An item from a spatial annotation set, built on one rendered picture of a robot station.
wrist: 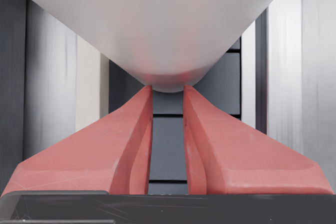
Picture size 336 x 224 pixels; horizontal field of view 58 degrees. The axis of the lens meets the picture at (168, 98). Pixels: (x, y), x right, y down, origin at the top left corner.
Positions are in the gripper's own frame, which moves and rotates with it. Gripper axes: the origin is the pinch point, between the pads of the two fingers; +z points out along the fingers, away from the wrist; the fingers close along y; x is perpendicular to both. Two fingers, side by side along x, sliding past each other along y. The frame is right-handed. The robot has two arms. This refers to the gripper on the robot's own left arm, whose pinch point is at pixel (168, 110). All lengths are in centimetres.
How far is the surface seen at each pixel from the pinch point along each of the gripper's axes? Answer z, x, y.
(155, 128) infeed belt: 3.6, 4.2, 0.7
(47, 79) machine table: 9.8, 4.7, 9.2
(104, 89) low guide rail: 2.8, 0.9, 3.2
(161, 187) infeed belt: 1.5, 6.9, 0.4
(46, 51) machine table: 11.1, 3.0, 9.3
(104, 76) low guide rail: 3.2, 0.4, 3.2
